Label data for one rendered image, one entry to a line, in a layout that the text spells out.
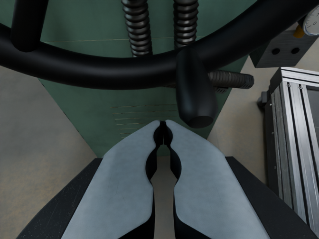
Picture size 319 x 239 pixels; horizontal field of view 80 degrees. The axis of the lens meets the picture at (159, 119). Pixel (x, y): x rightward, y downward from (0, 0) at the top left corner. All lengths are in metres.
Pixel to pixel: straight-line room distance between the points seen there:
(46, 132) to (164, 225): 0.67
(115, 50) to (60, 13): 0.10
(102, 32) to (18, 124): 0.85
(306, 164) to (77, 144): 0.87
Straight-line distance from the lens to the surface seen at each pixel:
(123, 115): 0.55
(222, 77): 0.29
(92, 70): 0.17
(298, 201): 0.70
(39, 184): 0.95
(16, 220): 0.96
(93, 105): 0.52
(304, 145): 0.79
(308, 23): 0.36
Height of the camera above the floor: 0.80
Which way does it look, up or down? 59 degrees down
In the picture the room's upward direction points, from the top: 1 degrees clockwise
